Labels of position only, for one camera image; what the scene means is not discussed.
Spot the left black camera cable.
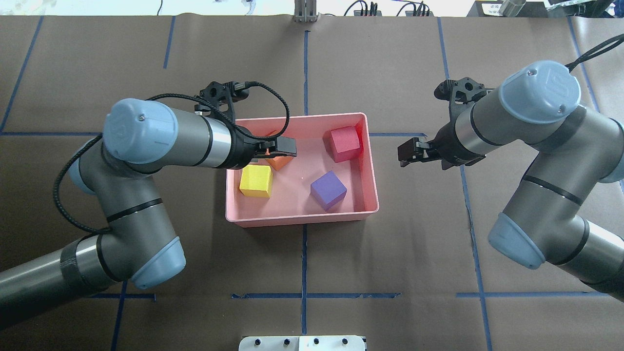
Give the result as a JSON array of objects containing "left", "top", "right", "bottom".
[{"left": 53, "top": 81, "right": 291, "bottom": 234}]

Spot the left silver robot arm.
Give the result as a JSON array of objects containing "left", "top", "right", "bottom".
[{"left": 1, "top": 98, "right": 297, "bottom": 329}]

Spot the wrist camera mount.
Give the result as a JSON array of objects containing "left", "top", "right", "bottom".
[
  {"left": 434, "top": 77, "right": 494, "bottom": 121},
  {"left": 194, "top": 81, "right": 249, "bottom": 123}
]

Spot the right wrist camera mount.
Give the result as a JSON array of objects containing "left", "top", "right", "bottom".
[{"left": 434, "top": 77, "right": 494, "bottom": 121}]

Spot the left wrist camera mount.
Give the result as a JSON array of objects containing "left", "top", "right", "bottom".
[{"left": 194, "top": 81, "right": 249, "bottom": 123}]

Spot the aluminium frame post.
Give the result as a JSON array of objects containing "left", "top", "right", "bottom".
[{"left": 293, "top": 0, "right": 318, "bottom": 23}]

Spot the purple foam block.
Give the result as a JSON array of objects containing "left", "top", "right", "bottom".
[{"left": 310, "top": 171, "right": 348, "bottom": 211}]

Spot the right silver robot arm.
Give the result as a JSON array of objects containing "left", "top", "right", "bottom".
[{"left": 397, "top": 60, "right": 624, "bottom": 301}]

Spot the black camera cable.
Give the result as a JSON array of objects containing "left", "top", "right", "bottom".
[
  {"left": 53, "top": 81, "right": 291, "bottom": 234},
  {"left": 565, "top": 33, "right": 624, "bottom": 74}
]

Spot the silver metal cylinder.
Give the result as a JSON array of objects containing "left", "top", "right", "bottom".
[{"left": 498, "top": 0, "right": 527, "bottom": 18}]

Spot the white pedestal column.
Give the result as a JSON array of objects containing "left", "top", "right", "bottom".
[{"left": 238, "top": 335, "right": 368, "bottom": 351}]

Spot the right black camera cable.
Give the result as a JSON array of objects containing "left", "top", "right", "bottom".
[{"left": 565, "top": 33, "right": 624, "bottom": 74}]

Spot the orange foam block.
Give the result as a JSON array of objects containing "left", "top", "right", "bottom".
[{"left": 264, "top": 157, "right": 295, "bottom": 171}]

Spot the yellow foam block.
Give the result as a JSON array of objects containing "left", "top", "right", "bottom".
[{"left": 239, "top": 165, "right": 273, "bottom": 198}]

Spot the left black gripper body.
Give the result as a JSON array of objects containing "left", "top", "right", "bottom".
[{"left": 225, "top": 127, "right": 258, "bottom": 170}]

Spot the pink plastic bin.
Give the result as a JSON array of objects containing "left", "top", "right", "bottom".
[{"left": 225, "top": 113, "right": 379, "bottom": 228}]

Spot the red foam block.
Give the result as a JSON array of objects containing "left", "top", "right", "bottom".
[{"left": 323, "top": 126, "right": 363, "bottom": 163}]

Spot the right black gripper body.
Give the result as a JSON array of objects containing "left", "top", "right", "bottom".
[{"left": 429, "top": 122, "right": 486, "bottom": 170}]

